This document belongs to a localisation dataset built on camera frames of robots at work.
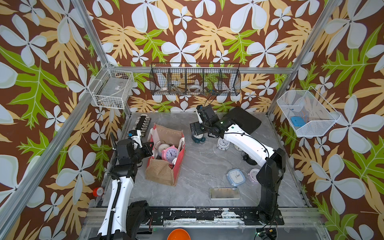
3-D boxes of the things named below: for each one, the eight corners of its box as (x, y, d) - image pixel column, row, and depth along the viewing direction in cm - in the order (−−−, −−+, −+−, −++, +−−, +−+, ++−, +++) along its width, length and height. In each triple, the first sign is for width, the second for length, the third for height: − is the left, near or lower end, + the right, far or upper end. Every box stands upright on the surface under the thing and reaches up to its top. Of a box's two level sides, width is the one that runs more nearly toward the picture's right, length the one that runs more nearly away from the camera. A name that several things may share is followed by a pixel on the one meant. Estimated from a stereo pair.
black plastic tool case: (247, 136, 109) (249, 132, 105) (223, 116, 121) (225, 111, 117) (260, 126, 114) (263, 122, 110) (237, 108, 127) (238, 104, 123)
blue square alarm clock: (231, 188, 85) (233, 186, 82) (224, 173, 91) (225, 170, 88) (244, 183, 87) (247, 180, 84) (236, 169, 93) (238, 166, 89)
